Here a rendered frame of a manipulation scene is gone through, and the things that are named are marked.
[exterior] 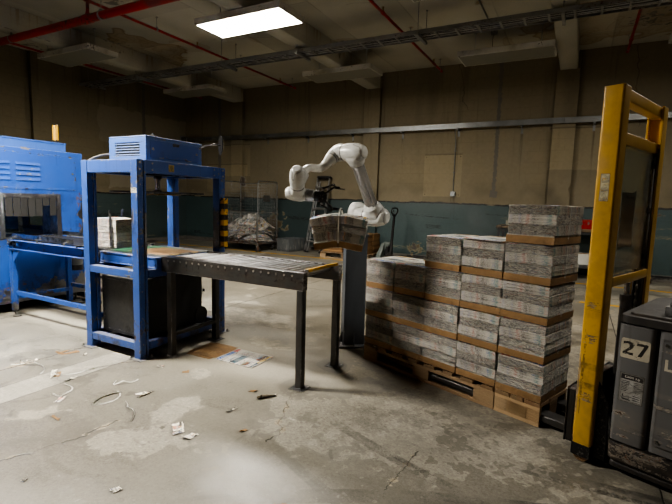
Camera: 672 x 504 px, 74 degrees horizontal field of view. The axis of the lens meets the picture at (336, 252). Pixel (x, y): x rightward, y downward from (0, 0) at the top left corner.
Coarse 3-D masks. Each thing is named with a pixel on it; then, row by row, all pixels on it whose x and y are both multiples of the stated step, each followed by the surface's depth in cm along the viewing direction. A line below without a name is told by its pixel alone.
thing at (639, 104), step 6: (636, 96) 220; (642, 96) 226; (630, 102) 216; (636, 102) 221; (642, 102) 226; (648, 102) 233; (630, 108) 229; (636, 108) 229; (642, 108) 228; (648, 108) 234; (654, 108) 240; (660, 108) 247; (642, 114) 243; (648, 114) 242; (654, 114) 242; (660, 114) 248
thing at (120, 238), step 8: (104, 224) 409; (112, 224) 404; (120, 224) 406; (128, 224) 414; (104, 232) 412; (112, 232) 405; (120, 232) 407; (128, 232) 415; (104, 240) 412; (112, 240) 406; (120, 240) 408; (128, 240) 415
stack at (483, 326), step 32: (416, 288) 325; (448, 288) 305; (480, 288) 287; (384, 320) 351; (416, 320) 327; (448, 320) 305; (480, 320) 288; (384, 352) 352; (416, 352) 328; (448, 352) 307; (480, 352) 289
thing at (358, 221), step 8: (352, 216) 317; (360, 216) 329; (344, 224) 311; (352, 224) 310; (360, 224) 310; (344, 232) 312; (352, 232) 311; (360, 232) 311; (344, 240) 313; (352, 240) 312; (360, 240) 312; (344, 248) 315
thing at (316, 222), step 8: (320, 216) 319; (328, 216) 315; (312, 224) 313; (320, 224) 312; (328, 224) 312; (320, 232) 314; (328, 232) 313; (320, 240) 315; (328, 240) 314; (328, 248) 316
